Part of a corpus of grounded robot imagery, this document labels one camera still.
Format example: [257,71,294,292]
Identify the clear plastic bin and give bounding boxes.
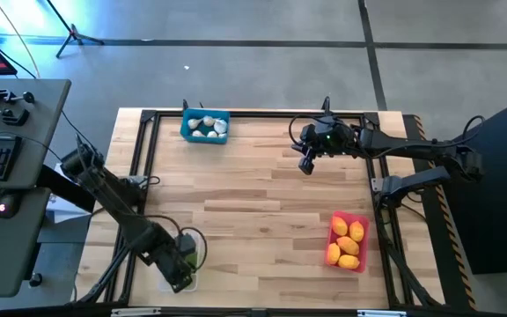
[156,230,202,293]

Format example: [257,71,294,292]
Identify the black tripod stand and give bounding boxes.
[44,0,105,59]

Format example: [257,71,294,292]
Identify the yellow floor cable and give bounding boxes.
[0,0,41,79]

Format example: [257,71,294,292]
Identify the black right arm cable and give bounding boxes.
[288,114,487,146]

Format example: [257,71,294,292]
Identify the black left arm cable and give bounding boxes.
[141,174,209,270]

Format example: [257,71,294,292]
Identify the white paper sheets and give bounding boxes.
[46,163,105,224]

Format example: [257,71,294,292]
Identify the black desk leg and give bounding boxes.
[36,163,97,213]

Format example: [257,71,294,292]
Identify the blue plastic bin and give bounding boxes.
[180,108,231,145]

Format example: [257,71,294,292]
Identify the black desk clamp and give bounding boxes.
[0,104,30,128]
[0,85,35,107]

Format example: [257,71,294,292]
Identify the grey side desk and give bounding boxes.
[0,77,72,299]

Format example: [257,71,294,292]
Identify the black computer mouse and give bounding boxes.
[0,191,22,220]

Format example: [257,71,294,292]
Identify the dark navy panel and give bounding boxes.
[429,91,507,275]

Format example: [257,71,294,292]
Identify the silver metal latch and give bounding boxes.
[356,310,408,317]
[111,307,162,317]

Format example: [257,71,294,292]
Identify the black hazard striped platform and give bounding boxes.
[401,113,478,312]

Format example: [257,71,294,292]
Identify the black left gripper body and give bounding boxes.
[147,244,194,283]

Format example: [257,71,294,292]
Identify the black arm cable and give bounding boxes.
[288,114,487,146]
[141,174,209,270]

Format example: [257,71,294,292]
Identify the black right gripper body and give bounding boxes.
[304,114,360,158]

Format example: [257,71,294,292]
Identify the red plastic bin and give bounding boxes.
[325,210,371,274]

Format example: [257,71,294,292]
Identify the black aluminium table frame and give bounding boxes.
[77,108,446,309]

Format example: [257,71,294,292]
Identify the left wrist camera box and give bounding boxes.
[176,232,198,259]

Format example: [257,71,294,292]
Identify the yellow lemon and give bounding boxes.
[331,216,349,237]
[337,254,361,270]
[326,242,342,266]
[336,236,361,256]
[349,220,365,243]

